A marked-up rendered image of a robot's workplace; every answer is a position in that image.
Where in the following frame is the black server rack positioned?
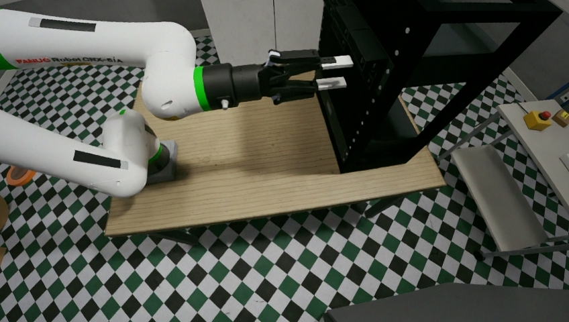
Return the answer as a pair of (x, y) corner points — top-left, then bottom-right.
(314, 0), (563, 174)

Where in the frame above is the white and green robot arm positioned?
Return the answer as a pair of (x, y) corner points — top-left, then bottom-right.
(0, 9), (239, 199)

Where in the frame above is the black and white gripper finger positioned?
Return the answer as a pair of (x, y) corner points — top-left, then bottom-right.
(270, 77), (347, 105)
(264, 49), (353, 85)

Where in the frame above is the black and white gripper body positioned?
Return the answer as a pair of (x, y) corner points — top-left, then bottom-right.
(232, 62), (285, 103)

